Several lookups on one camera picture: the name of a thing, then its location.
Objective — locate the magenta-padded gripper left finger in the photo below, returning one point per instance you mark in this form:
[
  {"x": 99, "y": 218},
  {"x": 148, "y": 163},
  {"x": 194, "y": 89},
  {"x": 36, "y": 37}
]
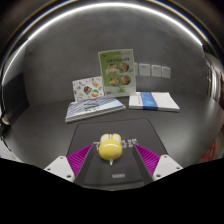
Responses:
[{"x": 78, "y": 160}]

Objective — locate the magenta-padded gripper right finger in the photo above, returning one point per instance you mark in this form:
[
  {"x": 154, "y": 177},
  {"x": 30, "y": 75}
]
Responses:
[{"x": 148, "y": 159}]

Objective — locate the yellow computer mouse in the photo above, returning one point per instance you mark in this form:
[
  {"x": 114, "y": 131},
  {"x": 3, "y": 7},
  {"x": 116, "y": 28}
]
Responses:
[{"x": 110, "y": 148}]

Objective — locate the dark grey mouse pad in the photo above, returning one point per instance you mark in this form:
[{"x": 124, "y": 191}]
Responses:
[{"x": 140, "y": 131}]

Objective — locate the grey striped book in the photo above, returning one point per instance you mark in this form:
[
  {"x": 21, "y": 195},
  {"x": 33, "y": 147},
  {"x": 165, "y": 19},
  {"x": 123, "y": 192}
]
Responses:
[{"x": 93, "y": 108}]

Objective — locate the white and blue booklet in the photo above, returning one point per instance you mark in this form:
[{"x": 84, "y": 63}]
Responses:
[{"x": 153, "y": 101}]

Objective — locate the white sticker sheet card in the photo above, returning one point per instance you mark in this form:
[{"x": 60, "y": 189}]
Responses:
[{"x": 87, "y": 88}]

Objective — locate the black bag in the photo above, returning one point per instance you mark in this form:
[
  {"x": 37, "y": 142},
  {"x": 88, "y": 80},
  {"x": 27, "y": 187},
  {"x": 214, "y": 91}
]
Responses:
[{"x": 4, "y": 120}]

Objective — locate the black partition panel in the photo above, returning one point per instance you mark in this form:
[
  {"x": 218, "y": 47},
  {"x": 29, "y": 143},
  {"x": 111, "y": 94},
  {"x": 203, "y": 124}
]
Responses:
[{"x": 15, "y": 98}]

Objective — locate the green menu poster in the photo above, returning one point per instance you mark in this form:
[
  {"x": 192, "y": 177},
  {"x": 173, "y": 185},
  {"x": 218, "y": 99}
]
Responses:
[{"x": 116, "y": 71}]

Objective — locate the white wall plates group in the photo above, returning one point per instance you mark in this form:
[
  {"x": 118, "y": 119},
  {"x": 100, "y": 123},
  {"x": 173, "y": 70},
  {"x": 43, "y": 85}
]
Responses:
[{"x": 151, "y": 70}]

